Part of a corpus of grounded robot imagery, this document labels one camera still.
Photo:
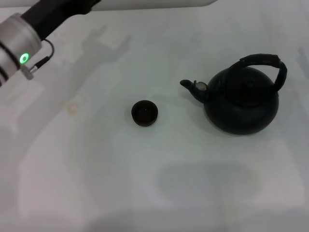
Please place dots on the small dark teacup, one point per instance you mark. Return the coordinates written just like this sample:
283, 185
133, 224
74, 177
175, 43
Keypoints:
144, 113

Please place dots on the black round teapot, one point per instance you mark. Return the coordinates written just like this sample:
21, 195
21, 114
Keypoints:
241, 106

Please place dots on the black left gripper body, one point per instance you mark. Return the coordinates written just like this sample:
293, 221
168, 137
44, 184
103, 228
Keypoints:
53, 14

